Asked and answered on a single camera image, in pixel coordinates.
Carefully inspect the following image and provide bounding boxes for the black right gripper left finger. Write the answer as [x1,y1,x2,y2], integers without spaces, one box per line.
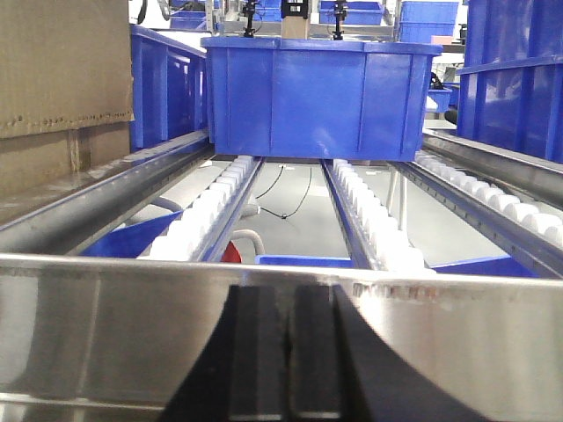
[158,286,288,421]

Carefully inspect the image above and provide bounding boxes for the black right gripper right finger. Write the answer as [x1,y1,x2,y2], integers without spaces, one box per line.
[289,285,484,421]

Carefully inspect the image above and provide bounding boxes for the brown cardboard carton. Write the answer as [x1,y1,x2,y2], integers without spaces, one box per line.
[1,1,133,195]

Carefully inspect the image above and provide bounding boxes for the white roller track middle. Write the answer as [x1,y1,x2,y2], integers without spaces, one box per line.
[321,159,433,275]

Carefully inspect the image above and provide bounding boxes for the white roller track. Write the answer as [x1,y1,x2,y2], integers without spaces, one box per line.
[414,151,562,249]
[321,159,433,275]
[139,156,261,262]

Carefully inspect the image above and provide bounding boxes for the white roller track left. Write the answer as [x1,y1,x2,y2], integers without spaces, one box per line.
[139,156,261,262]

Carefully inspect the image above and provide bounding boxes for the white roller track right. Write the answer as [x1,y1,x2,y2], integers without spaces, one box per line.
[414,151,562,249]

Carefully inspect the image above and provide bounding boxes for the blue plastic bin centre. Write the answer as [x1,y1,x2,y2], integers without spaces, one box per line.
[201,37,442,162]

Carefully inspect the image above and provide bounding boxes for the blue plastic bin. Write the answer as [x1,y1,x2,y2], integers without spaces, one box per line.
[201,37,442,162]
[457,1,562,163]
[130,25,208,151]

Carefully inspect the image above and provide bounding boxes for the blue plastic bin left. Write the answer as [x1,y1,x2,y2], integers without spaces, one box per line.
[130,25,208,151]

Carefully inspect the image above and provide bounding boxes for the blue plastic bin right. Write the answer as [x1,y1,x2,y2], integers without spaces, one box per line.
[457,1,562,163]

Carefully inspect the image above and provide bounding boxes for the stainless steel shelf front rail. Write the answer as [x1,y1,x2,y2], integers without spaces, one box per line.
[1,255,562,421]

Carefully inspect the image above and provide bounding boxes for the black cable on floor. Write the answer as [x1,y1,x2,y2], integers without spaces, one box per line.
[254,163,314,219]

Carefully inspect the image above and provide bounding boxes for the steel divider rail left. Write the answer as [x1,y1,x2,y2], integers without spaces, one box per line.
[1,129,213,255]

